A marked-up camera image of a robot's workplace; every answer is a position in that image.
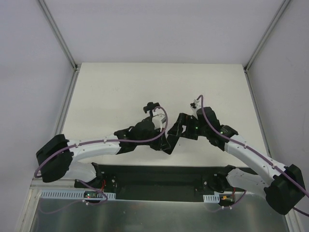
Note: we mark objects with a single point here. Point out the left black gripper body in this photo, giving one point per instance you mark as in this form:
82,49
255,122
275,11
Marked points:
160,142

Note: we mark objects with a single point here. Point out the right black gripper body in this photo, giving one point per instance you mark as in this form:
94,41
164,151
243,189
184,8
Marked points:
182,124

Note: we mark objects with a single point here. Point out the black phone stand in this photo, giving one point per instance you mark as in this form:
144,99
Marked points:
150,108

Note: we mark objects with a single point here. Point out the black smartphone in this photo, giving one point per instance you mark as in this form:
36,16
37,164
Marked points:
172,141

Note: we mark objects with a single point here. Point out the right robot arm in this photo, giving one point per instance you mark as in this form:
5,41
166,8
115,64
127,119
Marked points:
281,186

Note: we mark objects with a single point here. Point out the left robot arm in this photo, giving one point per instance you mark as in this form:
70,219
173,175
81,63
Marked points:
61,158

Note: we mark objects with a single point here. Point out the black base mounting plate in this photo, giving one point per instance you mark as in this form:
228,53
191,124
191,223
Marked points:
162,183

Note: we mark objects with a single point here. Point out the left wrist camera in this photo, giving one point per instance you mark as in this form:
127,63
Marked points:
159,120

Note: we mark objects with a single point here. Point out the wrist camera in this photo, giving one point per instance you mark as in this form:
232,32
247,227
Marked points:
195,105
159,120

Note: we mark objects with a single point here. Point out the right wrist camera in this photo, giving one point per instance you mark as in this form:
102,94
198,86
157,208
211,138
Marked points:
195,105

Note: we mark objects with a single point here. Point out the right white cable duct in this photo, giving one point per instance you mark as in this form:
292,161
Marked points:
218,197

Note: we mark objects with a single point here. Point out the white cable duct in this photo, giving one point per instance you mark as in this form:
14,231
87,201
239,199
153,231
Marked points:
76,195
218,197

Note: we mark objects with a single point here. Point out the left aluminium frame post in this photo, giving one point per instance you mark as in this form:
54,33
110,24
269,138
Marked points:
57,33

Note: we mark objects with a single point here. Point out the aluminium frame post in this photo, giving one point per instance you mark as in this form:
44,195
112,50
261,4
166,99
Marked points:
57,33
267,33

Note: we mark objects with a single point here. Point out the left white cable duct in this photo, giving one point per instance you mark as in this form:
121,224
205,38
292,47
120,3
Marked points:
76,195

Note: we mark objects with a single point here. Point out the right aluminium frame post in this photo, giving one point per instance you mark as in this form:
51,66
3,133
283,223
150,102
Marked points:
267,33

